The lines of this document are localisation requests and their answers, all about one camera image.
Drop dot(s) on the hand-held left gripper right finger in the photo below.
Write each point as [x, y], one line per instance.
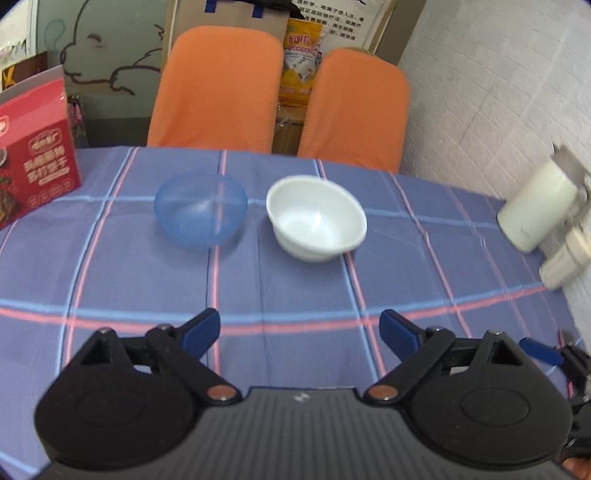
[399, 334]

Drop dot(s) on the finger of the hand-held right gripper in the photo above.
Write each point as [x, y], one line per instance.
[540, 350]

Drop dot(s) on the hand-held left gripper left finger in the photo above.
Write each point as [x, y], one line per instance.
[201, 333]

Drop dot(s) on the blue translucent bowl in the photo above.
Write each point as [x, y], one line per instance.
[201, 210]

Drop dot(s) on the white bowl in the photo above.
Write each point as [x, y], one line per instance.
[318, 217]

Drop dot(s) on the white tumbler cup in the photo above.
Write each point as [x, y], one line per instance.
[565, 261]

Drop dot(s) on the blue plaid tablecloth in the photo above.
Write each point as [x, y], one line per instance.
[295, 295]

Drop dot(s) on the white thermos jug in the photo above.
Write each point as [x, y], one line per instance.
[535, 207]

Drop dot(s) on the orange chair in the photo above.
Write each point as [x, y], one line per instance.
[358, 106]
[214, 87]

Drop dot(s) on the red cracker box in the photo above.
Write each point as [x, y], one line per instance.
[37, 161]

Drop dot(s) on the yellow package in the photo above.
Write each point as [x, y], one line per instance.
[300, 64]

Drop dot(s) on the frosted glass panel with cartoon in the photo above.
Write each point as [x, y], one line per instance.
[101, 46]

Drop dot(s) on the cardboard box with black cloth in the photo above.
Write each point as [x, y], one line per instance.
[231, 23]

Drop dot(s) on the framed wall poster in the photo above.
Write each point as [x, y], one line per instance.
[351, 21]

